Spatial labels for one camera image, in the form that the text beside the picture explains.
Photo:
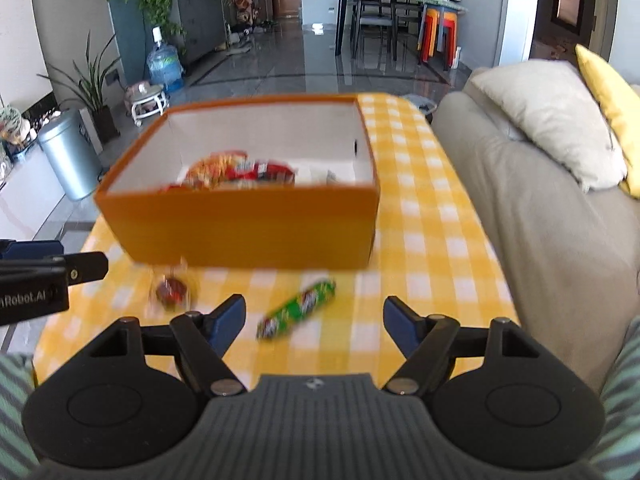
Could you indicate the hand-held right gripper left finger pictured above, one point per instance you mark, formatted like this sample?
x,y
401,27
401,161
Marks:
x,y
227,320

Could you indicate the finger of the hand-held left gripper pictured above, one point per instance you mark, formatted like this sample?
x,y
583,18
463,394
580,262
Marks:
x,y
35,249
87,266

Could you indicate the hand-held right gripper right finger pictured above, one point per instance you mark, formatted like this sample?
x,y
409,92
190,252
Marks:
x,y
400,320

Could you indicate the green candy tube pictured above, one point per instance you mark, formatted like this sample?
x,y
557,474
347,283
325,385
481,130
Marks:
x,y
295,307

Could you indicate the orange cardboard box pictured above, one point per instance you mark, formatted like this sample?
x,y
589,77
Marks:
x,y
240,230

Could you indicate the red noodle packet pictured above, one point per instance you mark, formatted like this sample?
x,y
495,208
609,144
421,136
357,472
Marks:
x,y
235,170

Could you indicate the white low console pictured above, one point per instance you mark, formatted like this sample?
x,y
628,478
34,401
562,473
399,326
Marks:
x,y
25,200

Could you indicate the small wrapped red candy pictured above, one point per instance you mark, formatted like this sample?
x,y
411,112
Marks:
x,y
170,290

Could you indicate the yellow checked tablecloth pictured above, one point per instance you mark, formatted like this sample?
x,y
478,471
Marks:
x,y
440,240

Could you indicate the grey metal trash can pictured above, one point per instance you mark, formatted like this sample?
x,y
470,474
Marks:
x,y
70,155

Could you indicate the flower bouquet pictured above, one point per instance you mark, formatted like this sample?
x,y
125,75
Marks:
x,y
12,125

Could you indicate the beige sofa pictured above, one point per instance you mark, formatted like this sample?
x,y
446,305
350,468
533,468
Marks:
x,y
550,260

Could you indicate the small white stool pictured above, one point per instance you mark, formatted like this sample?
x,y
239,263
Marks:
x,y
147,102

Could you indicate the long-leaf potted plant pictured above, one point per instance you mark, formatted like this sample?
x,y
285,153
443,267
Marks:
x,y
95,85

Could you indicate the blue water jug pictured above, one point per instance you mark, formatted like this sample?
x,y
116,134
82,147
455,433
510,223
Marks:
x,y
164,65

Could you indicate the small waste bin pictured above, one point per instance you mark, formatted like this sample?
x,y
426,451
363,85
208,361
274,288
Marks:
x,y
420,105

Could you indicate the cream cushion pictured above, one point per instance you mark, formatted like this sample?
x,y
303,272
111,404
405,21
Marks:
x,y
545,110

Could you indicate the grey cabinet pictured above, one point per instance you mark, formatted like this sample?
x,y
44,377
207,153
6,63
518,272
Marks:
x,y
200,20

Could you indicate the stack of orange stools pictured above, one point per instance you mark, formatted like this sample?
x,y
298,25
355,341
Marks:
x,y
432,30

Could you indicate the small white floor object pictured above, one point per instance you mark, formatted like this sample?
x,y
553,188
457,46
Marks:
x,y
317,28

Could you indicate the yellow cushion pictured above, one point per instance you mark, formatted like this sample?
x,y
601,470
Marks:
x,y
615,95

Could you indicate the glass dining table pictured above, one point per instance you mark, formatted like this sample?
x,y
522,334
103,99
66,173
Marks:
x,y
341,10

